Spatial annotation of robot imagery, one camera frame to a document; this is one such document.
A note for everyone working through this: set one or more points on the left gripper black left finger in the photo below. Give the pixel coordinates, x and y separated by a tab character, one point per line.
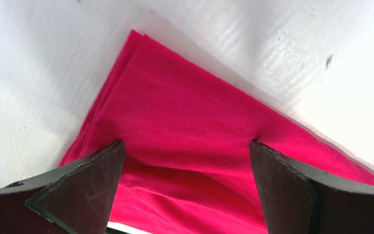
75	198

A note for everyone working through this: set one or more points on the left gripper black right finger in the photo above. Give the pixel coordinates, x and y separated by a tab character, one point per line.
297	198

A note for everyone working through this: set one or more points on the crimson red t shirt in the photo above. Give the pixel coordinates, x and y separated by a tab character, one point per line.
186	134

